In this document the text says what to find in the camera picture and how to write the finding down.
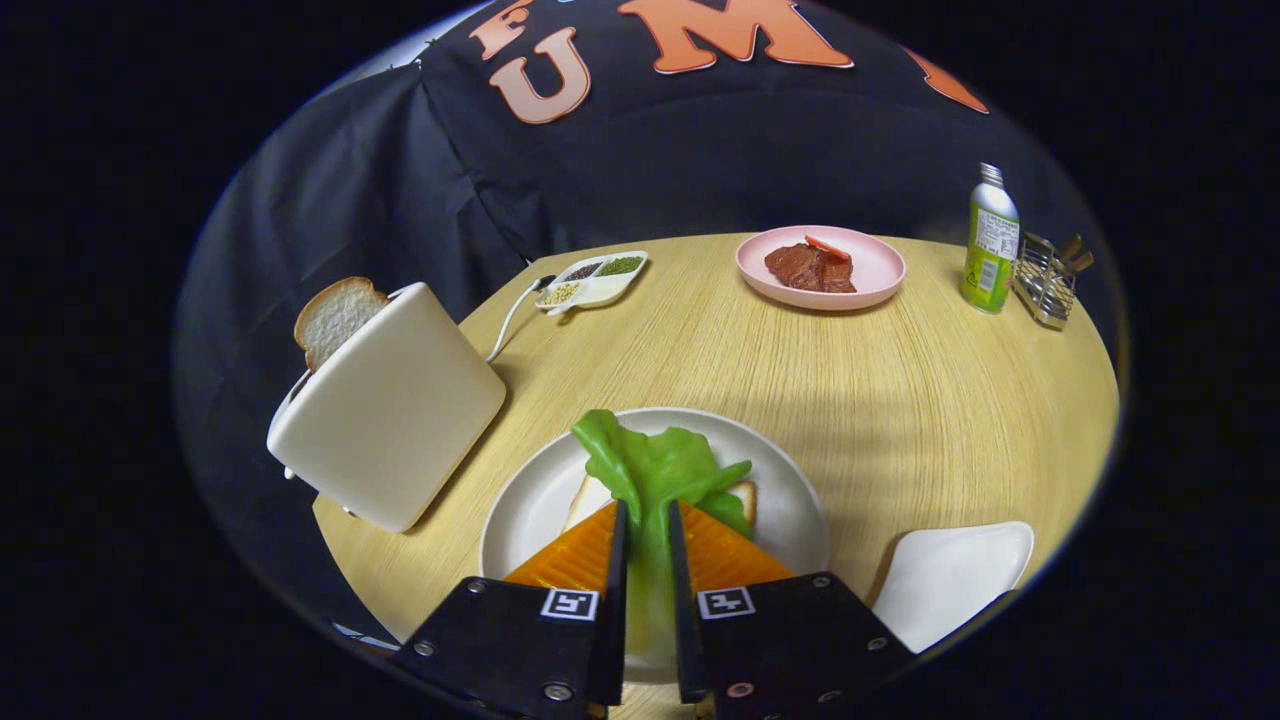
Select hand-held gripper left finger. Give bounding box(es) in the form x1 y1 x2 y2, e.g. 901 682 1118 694
390 500 629 720

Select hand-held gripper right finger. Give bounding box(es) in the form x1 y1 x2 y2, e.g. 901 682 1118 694
668 500 916 720

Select green lettuce leaf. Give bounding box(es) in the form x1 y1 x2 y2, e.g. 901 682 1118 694
572 409 753 661

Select toasted bread slice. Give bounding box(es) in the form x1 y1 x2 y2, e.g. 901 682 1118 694
294 277 391 373

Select white bread slice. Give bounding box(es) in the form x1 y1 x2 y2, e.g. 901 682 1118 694
562 475 758 541

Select white round plate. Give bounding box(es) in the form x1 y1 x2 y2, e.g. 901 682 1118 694
480 407 831 683

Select white square dish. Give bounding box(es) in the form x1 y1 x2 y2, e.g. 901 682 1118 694
872 521 1036 654

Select white toaster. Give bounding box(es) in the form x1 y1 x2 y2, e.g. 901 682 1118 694
267 282 507 534

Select white divided condiment dish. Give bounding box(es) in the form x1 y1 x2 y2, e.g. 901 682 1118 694
534 250 649 317

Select brown meat pieces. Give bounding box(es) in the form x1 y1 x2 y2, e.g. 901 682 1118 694
765 243 858 294

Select pink round plate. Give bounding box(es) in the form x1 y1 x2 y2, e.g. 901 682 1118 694
736 225 907 311

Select green and white bottle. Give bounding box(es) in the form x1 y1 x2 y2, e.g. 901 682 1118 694
960 163 1021 315

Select black backdrop cloth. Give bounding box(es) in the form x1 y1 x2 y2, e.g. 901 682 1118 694
175 0 1101 631

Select white toaster cable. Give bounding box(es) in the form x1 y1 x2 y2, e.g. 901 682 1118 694
485 275 557 363

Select metal wire basket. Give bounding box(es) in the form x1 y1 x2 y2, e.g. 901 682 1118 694
1012 232 1096 331

